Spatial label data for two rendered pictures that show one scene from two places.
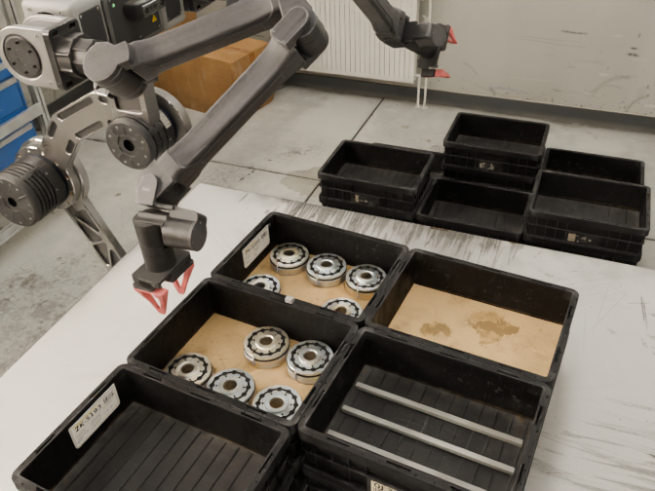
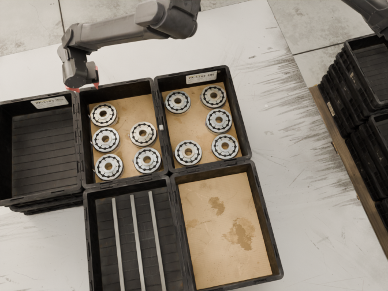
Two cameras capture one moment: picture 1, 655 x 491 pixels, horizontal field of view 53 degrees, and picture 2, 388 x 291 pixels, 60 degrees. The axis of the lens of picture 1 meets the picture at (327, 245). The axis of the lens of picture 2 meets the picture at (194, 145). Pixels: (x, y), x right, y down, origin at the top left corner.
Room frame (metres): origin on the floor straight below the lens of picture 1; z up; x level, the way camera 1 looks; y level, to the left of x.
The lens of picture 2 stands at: (0.88, -0.38, 2.06)
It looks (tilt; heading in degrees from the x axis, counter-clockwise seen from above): 69 degrees down; 52
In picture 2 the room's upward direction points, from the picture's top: 1 degrees counter-clockwise
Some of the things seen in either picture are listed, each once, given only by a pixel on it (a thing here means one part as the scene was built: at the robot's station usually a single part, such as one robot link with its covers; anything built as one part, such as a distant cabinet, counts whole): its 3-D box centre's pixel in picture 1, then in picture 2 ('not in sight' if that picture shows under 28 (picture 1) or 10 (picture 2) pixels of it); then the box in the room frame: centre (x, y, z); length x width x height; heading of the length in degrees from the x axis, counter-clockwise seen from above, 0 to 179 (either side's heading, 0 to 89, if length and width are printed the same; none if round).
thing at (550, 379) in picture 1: (473, 311); (224, 223); (1.06, -0.31, 0.92); 0.40 x 0.30 x 0.02; 62
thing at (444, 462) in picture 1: (424, 428); (136, 242); (0.79, -0.17, 0.87); 0.40 x 0.30 x 0.11; 62
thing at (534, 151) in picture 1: (491, 178); not in sight; (2.49, -0.74, 0.37); 0.40 x 0.30 x 0.45; 67
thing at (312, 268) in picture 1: (327, 266); (219, 120); (1.31, 0.00, 0.86); 0.10 x 0.10 x 0.01
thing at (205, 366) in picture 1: (187, 370); (103, 114); (0.97, 0.31, 0.86); 0.10 x 0.10 x 0.01
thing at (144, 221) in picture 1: (154, 228); (70, 57); (0.97, 0.31, 1.23); 0.07 x 0.06 x 0.07; 69
